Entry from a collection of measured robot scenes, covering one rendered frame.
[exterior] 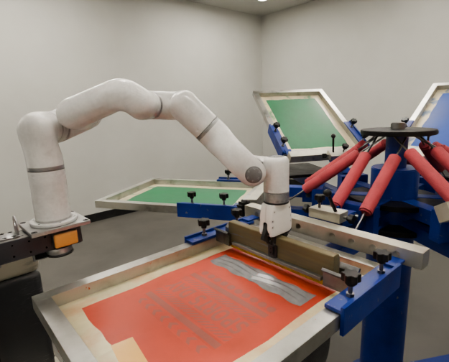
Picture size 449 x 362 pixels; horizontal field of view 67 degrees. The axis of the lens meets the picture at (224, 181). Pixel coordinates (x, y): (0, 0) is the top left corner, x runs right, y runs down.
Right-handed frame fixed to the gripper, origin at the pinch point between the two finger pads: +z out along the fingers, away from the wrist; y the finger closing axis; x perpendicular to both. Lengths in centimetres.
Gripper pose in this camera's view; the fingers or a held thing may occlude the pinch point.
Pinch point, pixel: (276, 248)
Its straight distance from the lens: 106.8
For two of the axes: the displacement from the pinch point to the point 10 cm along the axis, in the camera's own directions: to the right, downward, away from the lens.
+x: 6.6, 1.4, -7.4
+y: -7.5, 1.7, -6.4
